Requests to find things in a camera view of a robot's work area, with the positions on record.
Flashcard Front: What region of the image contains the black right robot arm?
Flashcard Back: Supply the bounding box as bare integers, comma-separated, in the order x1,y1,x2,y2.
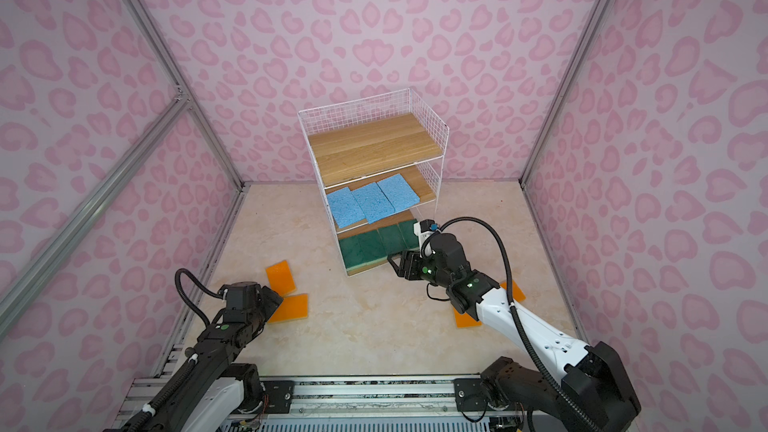
387,219,641,431

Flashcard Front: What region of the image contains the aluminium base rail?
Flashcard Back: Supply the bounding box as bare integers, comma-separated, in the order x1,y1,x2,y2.
110,373,640,432

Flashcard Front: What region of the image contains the orange sponge lower left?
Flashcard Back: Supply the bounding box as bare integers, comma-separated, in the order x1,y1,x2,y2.
268,294,309,323

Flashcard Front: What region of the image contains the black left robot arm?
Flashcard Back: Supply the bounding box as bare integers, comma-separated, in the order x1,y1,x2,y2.
121,268,283,431

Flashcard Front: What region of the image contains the green sponge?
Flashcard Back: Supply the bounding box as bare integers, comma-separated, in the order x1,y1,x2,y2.
397,219,420,250
378,225,408,255
339,234,366,270
359,230,388,263

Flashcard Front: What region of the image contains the orange sponge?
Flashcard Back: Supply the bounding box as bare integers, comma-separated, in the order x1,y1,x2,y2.
266,260,297,297
501,281,526,302
453,311,482,329
268,294,309,323

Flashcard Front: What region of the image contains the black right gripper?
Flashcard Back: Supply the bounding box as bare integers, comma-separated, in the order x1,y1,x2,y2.
385,250,454,289

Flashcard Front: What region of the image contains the orange sponge upper left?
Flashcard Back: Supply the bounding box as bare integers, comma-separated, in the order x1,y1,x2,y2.
266,260,297,297

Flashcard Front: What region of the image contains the white wire wooden shelf rack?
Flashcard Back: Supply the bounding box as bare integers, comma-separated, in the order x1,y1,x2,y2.
298,88,450,276

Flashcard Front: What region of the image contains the blue sponge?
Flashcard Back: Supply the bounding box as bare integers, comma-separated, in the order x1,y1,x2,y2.
327,187,365,229
377,174,421,213
352,183,395,224

